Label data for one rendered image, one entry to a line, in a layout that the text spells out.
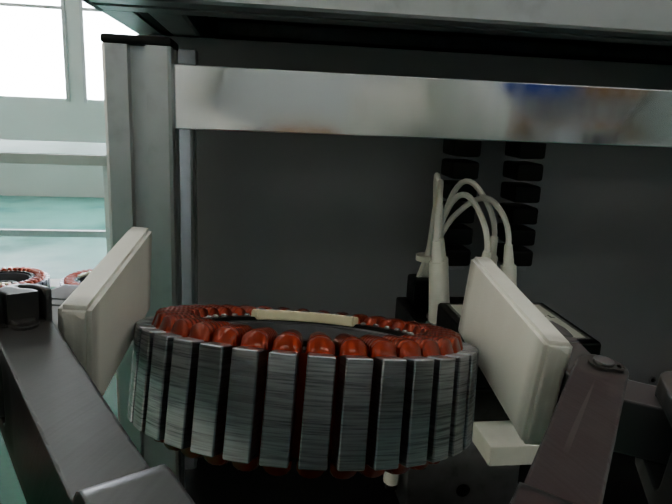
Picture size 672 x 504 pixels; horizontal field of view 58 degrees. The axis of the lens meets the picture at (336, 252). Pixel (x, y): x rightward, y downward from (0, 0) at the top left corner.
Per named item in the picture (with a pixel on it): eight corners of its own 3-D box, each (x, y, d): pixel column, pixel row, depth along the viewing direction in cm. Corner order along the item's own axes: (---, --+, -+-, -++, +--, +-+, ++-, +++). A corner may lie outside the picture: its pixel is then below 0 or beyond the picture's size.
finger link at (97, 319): (91, 422, 15) (58, 420, 15) (150, 309, 21) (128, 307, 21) (89, 308, 14) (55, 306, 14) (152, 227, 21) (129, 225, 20)
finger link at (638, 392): (598, 407, 14) (723, 416, 14) (521, 316, 18) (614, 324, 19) (583, 463, 14) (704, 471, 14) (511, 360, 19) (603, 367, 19)
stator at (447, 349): (530, 500, 15) (541, 353, 15) (74, 478, 14) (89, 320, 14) (423, 401, 27) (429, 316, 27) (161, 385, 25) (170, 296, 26)
